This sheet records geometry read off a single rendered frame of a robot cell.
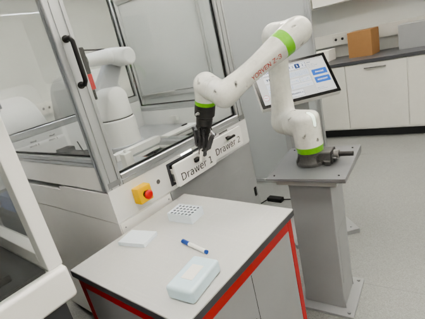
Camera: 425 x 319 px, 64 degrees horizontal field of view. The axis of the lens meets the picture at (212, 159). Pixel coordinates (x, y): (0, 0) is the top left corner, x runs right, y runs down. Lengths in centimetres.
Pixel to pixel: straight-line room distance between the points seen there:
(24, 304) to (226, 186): 123
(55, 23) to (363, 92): 351
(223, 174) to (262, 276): 84
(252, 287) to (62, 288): 58
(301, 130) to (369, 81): 274
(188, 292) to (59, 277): 37
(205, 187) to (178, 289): 91
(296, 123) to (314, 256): 69
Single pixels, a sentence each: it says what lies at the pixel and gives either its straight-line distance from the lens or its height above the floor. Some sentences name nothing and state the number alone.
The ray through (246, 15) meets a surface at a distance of 318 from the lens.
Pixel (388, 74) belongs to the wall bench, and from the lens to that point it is 422.
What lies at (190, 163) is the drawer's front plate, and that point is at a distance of 164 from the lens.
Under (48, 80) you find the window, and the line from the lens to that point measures 152.
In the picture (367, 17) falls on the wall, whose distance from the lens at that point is 490.
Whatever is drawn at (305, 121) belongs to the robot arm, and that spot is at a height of 100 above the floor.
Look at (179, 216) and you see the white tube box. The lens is 139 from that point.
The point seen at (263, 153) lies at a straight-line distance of 339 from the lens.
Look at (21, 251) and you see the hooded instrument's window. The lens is 105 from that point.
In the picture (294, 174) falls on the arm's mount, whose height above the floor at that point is 78.
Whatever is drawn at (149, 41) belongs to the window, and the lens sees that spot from 162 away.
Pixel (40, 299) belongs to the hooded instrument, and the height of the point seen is 86.
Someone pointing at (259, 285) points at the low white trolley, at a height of 62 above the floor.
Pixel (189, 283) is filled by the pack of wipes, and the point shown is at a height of 80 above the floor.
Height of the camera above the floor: 140
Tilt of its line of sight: 18 degrees down
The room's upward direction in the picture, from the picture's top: 13 degrees counter-clockwise
